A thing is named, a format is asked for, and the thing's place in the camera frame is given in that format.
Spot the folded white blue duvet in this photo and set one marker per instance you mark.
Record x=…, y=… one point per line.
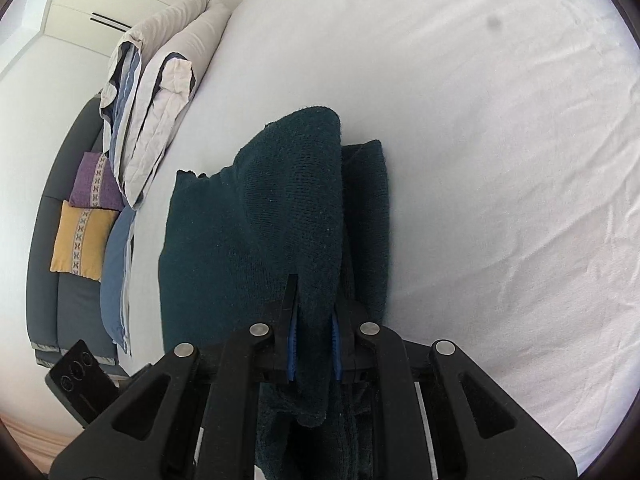
x=155, y=130

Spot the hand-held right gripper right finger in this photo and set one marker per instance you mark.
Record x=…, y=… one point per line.
x=337, y=350

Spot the blue pillow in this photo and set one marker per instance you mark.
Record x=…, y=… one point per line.
x=114, y=280

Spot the black smartphone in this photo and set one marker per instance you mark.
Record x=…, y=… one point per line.
x=80, y=380

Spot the purple patterned cushion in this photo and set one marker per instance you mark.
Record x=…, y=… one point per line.
x=95, y=182

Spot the dark green knit sweater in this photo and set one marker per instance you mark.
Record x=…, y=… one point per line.
x=280, y=220

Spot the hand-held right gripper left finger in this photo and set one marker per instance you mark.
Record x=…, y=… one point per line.
x=292, y=355

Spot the yellow patterned cushion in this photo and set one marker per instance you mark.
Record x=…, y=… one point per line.
x=80, y=245

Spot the grey sofa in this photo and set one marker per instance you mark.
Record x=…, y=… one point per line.
x=75, y=310

